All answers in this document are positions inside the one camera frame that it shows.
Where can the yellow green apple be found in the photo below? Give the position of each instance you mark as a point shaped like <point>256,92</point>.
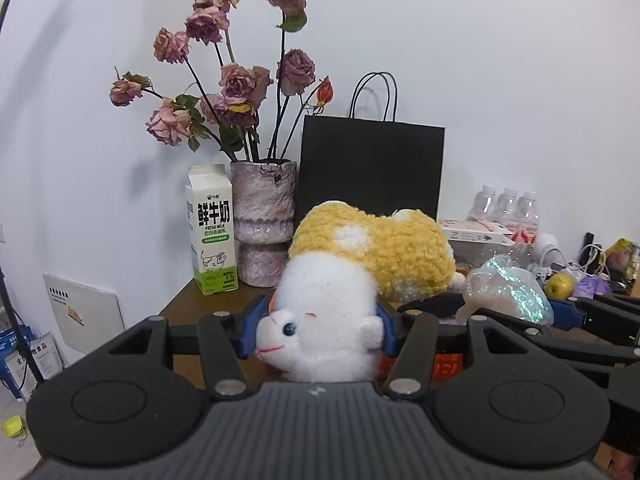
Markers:
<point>559,286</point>

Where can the purple textured vase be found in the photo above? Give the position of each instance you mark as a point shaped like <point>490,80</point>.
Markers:
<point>262,210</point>

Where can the clear water bottle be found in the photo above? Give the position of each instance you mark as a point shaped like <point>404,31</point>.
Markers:
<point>484,205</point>
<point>528,215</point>
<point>506,207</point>

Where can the dried pink roses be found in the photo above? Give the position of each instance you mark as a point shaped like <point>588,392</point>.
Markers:
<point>240,85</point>

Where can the black paper bag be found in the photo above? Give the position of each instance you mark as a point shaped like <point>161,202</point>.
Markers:
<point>370,170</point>

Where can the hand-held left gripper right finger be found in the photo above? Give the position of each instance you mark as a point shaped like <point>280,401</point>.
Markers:
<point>391,331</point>

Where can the white board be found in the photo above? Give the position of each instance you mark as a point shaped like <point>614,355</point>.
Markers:
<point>85,312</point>

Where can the blue white food packet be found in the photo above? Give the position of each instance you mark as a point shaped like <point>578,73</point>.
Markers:
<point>32,365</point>

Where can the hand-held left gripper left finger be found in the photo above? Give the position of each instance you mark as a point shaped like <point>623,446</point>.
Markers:
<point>250,327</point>

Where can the colourful snack packet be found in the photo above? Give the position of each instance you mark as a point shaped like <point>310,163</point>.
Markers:
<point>622,257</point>

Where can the small yellow object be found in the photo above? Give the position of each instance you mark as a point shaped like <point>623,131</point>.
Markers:
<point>14,427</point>

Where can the iridescent plastic bag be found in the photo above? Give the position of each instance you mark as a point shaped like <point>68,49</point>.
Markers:
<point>505,285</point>

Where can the white and yellow plush toy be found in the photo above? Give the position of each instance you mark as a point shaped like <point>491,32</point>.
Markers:
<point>325,300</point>

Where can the purple tissue pack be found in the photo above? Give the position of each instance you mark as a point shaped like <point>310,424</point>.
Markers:
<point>592,287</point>

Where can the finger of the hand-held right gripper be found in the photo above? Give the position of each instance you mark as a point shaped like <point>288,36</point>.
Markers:
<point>575,347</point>
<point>565,314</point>

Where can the small black device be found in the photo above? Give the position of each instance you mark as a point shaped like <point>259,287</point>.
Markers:
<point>588,242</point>

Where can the white green milk carton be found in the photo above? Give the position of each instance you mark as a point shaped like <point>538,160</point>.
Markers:
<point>212,240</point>

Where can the white round device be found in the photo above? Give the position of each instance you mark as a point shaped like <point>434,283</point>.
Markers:
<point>546,247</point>

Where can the black stand pole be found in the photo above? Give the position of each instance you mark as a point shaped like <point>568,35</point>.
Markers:
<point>22,332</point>

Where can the white flat box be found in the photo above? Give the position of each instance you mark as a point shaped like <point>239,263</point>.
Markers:
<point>475,232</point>

